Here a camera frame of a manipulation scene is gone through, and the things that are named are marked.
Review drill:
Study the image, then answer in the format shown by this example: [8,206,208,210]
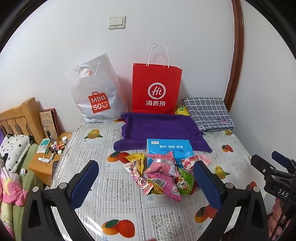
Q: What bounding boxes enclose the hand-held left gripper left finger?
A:
[23,160,100,241]

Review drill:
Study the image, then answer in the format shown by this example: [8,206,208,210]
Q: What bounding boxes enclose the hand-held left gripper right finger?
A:
[193,160,270,241]

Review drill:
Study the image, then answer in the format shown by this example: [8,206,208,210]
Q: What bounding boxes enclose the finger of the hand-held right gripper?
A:
[271,151,296,171]
[251,154,278,179]

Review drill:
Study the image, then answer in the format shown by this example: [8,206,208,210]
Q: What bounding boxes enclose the small pale pink candy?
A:
[198,154,211,166]

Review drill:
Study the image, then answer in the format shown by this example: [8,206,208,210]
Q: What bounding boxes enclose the white strawberry print snack packet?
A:
[181,155,200,173]

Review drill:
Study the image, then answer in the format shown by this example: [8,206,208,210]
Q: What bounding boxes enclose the pink barcode snack packet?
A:
[149,173,183,203]

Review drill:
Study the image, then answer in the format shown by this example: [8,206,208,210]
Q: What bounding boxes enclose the pink silver-banded snack packet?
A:
[144,152,178,178]

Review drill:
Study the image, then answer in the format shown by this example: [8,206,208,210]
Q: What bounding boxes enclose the long pink cartoon snack packet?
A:
[122,163,155,195]

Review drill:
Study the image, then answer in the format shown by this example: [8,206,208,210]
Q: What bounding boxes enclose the yellow triangular snack packet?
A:
[125,153,147,174]

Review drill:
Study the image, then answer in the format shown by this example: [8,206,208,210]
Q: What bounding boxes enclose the person's right hand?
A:
[268,200,292,241]

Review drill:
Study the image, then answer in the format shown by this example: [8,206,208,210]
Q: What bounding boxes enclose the fruit print tablecloth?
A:
[50,117,270,241]

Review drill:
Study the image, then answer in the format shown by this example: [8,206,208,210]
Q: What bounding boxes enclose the wooden nightstand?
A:
[28,132,73,186]

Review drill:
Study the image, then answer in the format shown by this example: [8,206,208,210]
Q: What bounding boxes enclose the blue tissue pack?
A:
[146,138,194,168]

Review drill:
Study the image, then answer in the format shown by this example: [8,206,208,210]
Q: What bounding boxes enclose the teal white box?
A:
[37,138,50,153]

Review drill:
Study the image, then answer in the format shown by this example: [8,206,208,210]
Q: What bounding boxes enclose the green blanket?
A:
[0,142,44,232]

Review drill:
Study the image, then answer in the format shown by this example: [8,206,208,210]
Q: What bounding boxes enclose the grey checked folded cloth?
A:
[182,97,235,133]

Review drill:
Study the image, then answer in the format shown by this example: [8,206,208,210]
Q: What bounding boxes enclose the brown patterned book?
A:
[39,108,60,142]

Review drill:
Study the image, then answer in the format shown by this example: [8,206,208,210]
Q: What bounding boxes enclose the purple towel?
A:
[113,112,213,154]

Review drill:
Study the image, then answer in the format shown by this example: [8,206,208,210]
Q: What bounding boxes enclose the pink star print cloth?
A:
[0,167,28,207]

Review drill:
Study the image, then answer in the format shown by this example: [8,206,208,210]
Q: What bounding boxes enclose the yellow green snack packet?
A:
[174,105,192,116]

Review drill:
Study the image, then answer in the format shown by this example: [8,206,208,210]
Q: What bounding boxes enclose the white black-dotted pillow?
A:
[0,134,31,173]

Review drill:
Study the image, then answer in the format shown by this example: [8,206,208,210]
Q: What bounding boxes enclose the wooden headboard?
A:
[0,97,45,144]

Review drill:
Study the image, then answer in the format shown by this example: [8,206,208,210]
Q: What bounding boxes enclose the white plastic shopping bag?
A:
[65,53,129,123]

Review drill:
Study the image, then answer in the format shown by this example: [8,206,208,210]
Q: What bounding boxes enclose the red paper carrier bag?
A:
[132,44,183,115]

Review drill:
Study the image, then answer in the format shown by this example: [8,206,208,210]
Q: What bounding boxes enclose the brown wooden door frame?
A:
[224,0,245,108]

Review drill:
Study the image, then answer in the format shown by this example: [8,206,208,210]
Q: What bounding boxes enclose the white light switch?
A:
[108,16,126,30]

